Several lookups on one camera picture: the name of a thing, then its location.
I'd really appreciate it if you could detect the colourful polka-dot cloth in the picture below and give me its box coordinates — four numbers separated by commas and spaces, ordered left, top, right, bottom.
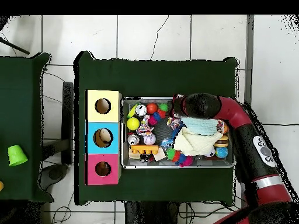
137, 115, 155, 137

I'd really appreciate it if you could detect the orange plastic tray block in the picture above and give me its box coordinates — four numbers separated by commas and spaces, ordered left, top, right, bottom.
130, 144, 160, 155

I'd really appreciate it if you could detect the cream waffle cloth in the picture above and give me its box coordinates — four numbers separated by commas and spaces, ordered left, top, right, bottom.
173, 127, 224, 157

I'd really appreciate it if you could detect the mint green cloth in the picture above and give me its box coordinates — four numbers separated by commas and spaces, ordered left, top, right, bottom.
181, 116, 220, 137

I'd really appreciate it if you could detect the wooden box with three holes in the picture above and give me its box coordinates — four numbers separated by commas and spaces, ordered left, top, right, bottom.
85, 89, 123, 186

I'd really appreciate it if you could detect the white baseball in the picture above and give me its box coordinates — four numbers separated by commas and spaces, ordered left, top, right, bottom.
143, 133, 157, 146

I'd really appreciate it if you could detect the red-orange ball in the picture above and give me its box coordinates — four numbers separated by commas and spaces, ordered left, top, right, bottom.
147, 102, 159, 115

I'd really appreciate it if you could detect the crushed silver can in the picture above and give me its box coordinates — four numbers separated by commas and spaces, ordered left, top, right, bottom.
135, 104, 148, 117

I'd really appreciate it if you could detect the yellow ball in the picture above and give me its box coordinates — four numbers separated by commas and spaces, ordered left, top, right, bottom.
126, 117, 141, 131

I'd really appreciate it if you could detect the yellow-green disc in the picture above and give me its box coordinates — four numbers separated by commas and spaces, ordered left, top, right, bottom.
127, 103, 140, 119

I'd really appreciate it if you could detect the green cloth table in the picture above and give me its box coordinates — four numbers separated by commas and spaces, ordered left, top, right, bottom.
74, 50, 240, 206
0, 52, 53, 202

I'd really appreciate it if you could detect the multicolour spiky caterpillar toy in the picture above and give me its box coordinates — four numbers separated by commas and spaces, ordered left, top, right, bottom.
166, 148, 194, 167

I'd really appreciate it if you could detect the black floor stand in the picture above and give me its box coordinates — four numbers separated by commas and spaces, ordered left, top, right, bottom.
41, 82, 75, 185

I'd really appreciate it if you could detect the green cup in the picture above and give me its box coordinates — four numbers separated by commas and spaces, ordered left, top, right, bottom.
6, 144, 29, 167

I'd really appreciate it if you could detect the black rod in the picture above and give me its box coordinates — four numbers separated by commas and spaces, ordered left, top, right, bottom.
0, 37, 30, 55

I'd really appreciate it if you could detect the wire mesh bin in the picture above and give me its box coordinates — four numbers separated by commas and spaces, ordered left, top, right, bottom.
121, 97, 237, 170

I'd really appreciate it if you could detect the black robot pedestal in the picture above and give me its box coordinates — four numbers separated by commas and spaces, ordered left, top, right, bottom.
124, 201, 187, 224

